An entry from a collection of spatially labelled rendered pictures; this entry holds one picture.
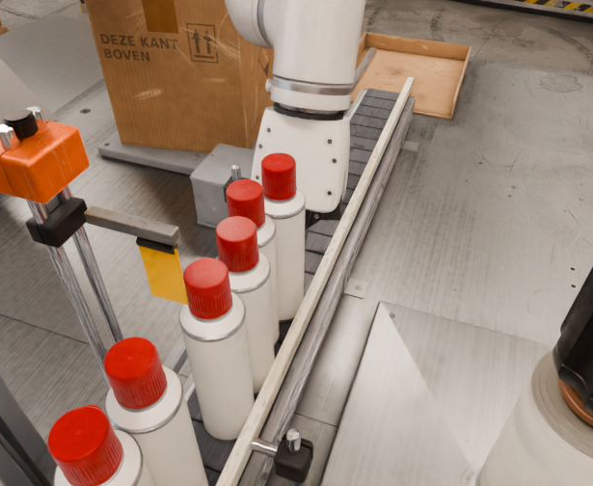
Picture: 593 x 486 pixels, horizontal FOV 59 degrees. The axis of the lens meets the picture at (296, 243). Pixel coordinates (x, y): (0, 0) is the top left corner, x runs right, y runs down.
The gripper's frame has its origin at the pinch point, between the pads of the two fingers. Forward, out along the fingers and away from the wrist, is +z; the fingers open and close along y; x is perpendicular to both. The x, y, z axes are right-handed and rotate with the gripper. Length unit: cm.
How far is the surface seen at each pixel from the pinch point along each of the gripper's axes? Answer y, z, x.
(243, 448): 4.2, 10.8, -21.5
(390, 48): -6, -20, 85
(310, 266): 1.4, 5.0, 4.9
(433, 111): 9, -10, 59
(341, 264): 5.0, 4.5, 6.8
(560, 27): 64, -40, 387
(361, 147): 0.2, -5.3, 33.3
